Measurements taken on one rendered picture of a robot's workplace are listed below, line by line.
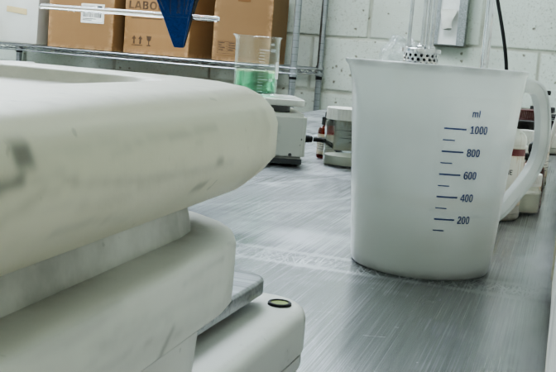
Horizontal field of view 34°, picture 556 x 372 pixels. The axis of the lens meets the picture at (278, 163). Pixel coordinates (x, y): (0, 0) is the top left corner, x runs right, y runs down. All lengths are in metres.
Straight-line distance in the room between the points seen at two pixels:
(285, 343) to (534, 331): 0.20
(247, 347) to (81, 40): 3.39
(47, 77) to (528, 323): 0.44
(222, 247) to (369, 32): 3.58
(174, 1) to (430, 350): 0.59
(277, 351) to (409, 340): 0.13
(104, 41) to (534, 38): 1.66
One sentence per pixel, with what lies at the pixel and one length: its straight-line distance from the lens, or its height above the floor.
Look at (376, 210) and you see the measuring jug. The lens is 0.65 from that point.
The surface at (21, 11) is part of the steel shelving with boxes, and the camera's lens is 3.95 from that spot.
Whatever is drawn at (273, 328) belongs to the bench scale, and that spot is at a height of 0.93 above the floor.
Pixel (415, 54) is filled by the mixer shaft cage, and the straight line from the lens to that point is 1.62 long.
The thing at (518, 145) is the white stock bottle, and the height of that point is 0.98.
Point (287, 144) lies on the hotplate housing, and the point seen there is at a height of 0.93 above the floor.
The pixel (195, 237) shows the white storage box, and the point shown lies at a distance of 0.15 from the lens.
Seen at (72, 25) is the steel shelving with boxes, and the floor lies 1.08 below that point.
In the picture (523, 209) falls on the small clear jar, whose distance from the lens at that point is 0.99.
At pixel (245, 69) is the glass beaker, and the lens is 1.23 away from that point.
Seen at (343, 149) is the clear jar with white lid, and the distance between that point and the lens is 1.23.
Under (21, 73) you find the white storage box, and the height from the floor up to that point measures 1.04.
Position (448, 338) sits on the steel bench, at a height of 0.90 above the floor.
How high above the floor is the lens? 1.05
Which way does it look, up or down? 7 degrees down
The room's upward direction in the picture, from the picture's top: 5 degrees clockwise
